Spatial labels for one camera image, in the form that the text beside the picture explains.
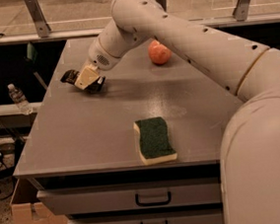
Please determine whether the black rxbar chocolate bar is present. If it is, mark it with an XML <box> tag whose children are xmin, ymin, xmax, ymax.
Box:
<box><xmin>60</xmin><ymin>70</ymin><xmax>105</xmax><ymax>93</ymax></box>

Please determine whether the brown cardboard box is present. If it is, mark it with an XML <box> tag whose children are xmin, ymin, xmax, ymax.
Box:
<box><xmin>10</xmin><ymin>180</ymin><xmax>68</xmax><ymax>224</ymax></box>

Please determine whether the black upper drawer handle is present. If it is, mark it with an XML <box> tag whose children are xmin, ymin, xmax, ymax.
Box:
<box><xmin>134</xmin><ymin>191</ymin><xmax>173</xmax><ymax>207</ymax></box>

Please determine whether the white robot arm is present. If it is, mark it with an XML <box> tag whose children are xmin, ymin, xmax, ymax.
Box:
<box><xmin>76</xmin><ymin>0</ymin><xmax>280</xmax><ymax>224</ymax></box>

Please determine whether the green and yellow sponge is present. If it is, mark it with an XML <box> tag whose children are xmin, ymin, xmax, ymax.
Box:
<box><xmin>133</xmin><ymin>117</ymin><xmax>177</xmax><ymax>166</ymax></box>

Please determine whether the green handled tool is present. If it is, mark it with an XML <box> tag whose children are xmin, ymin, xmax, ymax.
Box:
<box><xmin>25</xmin><ymin>42</ymin><xmax>47</xmax><ymax>90</ymax></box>

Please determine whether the clear plastic water bottle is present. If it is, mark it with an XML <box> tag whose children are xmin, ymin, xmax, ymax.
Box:
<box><xmin>8</xmin><ymin>84</ymin><xmax>33</xmax><ymax>115</ymax></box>

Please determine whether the grey lower drawer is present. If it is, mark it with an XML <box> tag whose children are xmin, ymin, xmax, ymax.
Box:
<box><xmin>68</xmin><ymin>209</ymin><xmax>224</xmax><ymax>224</ymax></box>

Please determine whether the red apple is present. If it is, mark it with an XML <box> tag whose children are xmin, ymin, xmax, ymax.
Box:
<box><xmin>148</xmin><ymin>40</ymin><xmax>172</xmax><ymax>65</ymax></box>

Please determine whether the left metal bracket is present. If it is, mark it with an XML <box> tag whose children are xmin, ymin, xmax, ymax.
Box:
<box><xmin>24</xmin><ymin>0</ymin><xmax>51</xmax><ymax>38</ymax></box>

